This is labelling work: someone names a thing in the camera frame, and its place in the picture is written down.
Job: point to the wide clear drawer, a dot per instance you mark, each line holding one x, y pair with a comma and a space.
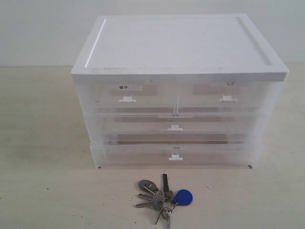
169, 129
228, 155

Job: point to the key bunch with blue fob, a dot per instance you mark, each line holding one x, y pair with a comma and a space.
164, 200

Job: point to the white translucent drawer cabinet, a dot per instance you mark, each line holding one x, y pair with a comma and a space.
177, 50

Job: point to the top left small drawer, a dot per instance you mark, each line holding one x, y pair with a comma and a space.
135, 98

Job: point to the small drawer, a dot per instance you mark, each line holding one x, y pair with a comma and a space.
135, 98
198, 97

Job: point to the top right small drawer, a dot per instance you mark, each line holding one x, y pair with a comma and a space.
198, 97

